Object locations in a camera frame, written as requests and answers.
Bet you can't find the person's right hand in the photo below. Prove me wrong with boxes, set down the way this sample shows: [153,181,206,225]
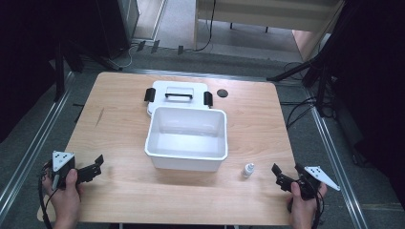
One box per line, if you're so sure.
[287,181,329,229]

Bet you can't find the small white dropper bottle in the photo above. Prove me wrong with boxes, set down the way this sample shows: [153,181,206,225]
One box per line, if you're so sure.
[240,162,256,178]

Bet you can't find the white plastic storage box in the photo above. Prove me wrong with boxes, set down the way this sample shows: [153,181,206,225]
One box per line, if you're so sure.
[144,106,229,173]

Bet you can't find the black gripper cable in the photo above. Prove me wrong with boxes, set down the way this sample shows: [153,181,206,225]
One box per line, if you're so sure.
[313,187,326,229]
[37,161,60,229]

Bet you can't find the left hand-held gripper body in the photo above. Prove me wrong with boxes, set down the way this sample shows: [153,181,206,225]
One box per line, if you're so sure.
[50,150,79,191]

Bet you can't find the black metal stand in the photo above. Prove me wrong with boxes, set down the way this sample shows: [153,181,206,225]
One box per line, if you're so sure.
[52,36,124,103]
[266,0,364,118]

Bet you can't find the black floor cables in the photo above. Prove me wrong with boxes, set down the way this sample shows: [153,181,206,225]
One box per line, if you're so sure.
[279,61,335,131]

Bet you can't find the white bench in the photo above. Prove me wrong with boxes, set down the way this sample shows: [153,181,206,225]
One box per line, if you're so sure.
[193,0,347,52]

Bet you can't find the metal floor rail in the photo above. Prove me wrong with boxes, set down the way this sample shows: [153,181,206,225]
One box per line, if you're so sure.
[304,87,372,229]
[0,71,76,222]

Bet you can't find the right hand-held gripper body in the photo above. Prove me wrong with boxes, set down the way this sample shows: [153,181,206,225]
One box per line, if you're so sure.
[294,162,341,202]

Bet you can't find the black hanging cable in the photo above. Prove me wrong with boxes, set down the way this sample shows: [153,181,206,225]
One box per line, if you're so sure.
[192,0,218,53]

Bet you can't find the white floor cable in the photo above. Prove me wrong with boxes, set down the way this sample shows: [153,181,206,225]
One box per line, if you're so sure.
[117,43,139,70]

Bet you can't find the white lid with black handle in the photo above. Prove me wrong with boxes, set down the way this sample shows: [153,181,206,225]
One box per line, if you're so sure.
[143,79,214,117]

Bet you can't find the person's left hand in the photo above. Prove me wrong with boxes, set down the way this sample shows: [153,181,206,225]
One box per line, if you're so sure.
[42,168,84,229]

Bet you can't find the dark cabinet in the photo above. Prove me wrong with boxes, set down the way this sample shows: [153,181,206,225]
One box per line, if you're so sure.
[95,0,141,60]

